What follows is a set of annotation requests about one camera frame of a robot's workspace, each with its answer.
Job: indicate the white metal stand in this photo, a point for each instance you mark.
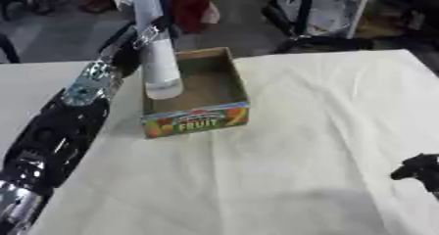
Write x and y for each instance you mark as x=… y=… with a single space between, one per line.
x=348 y=7

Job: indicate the cardboard box with printed front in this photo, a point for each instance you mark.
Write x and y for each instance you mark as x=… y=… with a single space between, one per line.
x=200 y=118

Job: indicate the white plastic bottle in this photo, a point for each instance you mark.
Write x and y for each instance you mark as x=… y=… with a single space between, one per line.
x=162 y=72

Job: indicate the person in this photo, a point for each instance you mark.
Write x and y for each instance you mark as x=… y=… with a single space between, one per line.
x=188 y=4

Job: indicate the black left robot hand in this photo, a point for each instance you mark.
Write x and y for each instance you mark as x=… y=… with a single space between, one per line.
x=126 y=57

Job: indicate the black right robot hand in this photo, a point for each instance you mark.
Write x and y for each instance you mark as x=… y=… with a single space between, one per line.
x=422 y=170

